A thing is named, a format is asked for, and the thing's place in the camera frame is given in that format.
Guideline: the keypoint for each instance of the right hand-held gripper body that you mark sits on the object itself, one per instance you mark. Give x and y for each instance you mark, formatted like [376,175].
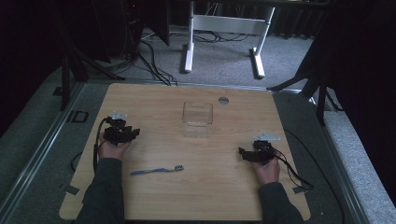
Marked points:
[263,153]

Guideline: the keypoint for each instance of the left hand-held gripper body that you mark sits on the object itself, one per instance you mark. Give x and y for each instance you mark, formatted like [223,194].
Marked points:
[115,134]

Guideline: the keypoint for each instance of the person's left hand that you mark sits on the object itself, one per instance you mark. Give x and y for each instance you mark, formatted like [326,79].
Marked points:
[112,150]

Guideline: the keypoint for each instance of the person's right hand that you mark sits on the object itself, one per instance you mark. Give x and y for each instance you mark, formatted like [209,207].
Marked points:
[267,173]

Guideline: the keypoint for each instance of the blue toothbrush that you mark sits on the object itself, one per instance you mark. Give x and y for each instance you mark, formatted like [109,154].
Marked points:
[155,170]

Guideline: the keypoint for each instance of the grey tape piece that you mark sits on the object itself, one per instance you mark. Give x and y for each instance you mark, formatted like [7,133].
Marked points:
[70,189]
[302,189]

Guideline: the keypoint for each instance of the grey round table grommet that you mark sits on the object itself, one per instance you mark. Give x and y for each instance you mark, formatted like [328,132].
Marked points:
[223,100]

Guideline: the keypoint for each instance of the clear plastic container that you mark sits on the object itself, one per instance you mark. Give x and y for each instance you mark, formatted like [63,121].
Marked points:
[197,119]

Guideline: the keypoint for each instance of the black metal stand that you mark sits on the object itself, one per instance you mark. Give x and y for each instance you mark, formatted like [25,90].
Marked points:
[71,62]
[314,84]

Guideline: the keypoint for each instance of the black rectangular floor bracket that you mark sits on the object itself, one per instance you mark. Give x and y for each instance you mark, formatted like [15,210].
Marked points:
[79,116]

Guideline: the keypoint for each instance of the white desk frame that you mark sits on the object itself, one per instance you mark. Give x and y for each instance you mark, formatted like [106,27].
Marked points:
[224,25]

